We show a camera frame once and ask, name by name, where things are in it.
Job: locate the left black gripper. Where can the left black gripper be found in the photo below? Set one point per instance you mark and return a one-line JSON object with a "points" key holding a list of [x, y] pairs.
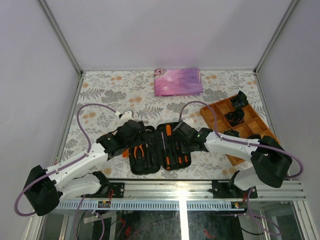
{"points": [[141, 137]]}

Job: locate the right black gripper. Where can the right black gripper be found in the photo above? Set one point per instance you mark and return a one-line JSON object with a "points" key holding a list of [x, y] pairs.
{"points": [[185, 149]]}

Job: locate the orange handled long-nose pliers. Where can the orange handled long-nose pliers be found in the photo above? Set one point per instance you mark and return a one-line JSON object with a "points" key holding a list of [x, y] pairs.
{"points": [[138, 152]]}

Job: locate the black plastic tool case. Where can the black plastic tool case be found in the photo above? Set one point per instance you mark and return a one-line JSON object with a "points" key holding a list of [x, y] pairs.
{"points": [[153, 148]]}

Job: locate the large black orange screwdriver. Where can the large black orange screwdriver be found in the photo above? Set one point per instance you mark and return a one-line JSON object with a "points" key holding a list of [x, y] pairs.
{"points": [[165, 152]]}

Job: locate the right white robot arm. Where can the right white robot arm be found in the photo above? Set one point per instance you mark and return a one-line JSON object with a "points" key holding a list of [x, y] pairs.
{"points": [[270, 163]]}

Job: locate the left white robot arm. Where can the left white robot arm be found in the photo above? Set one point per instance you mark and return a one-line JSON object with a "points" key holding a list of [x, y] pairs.
{"points": [[45, 188]]}

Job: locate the black tape roll near left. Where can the black tape roll near left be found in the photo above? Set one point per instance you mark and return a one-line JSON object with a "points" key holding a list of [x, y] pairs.
{"points": [[231, 132]]}

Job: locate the black tape roll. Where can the black tape roll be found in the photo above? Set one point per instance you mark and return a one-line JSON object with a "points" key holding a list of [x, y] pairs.
{"points": [[235, 117], [231, 132], [240, 100]]}

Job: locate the black tape roll middle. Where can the black tape roll middle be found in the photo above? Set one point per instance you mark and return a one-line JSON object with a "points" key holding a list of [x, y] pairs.
{"points": [[235, 117]]}

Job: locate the folded purple cloth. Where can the folded purple cloth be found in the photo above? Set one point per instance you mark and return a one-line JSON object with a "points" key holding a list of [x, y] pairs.
{"points": [[177, 82]]}

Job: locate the wooden compartment tray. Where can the wooden compartment tray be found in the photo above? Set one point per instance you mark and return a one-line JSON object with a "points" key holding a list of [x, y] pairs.
{"points": [[244, 123]]}

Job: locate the black tape roll far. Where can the black tape roll far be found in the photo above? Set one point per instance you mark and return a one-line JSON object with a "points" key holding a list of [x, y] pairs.
{"points": [[240, 100]]}

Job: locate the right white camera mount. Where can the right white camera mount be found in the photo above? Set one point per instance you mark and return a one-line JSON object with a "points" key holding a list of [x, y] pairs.
{"points": [[188, 120]]}

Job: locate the aluminium front rail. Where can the aluminium front rail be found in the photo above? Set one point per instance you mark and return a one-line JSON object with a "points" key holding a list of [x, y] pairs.
{"points": [[141, 194]]}

